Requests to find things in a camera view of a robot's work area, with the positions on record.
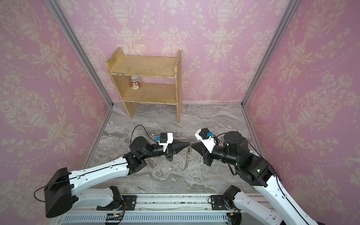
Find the silver metal key holder plate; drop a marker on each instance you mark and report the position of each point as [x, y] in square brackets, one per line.
[187, 159]

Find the white jar red label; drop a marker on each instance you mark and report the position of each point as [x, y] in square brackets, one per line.
[134, 82]

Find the aluminium front rail frame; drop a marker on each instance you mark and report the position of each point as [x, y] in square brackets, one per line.
[163, 209]

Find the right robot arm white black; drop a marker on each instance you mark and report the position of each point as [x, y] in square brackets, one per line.
[255, 171]

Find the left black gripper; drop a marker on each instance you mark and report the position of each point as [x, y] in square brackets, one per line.
[173, 147]

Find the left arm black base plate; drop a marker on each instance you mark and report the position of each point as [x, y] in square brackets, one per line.
[120, 203]

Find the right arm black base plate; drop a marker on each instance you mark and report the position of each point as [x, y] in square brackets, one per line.
[231, 203]

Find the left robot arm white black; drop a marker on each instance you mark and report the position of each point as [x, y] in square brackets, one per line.
[62, 192]

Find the wooden two-tier shelf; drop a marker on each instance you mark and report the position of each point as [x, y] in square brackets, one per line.
[122, 67]

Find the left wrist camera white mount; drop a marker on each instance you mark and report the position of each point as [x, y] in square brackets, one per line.
[163, 140]

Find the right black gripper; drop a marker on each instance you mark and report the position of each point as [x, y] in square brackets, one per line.
[208, 156]

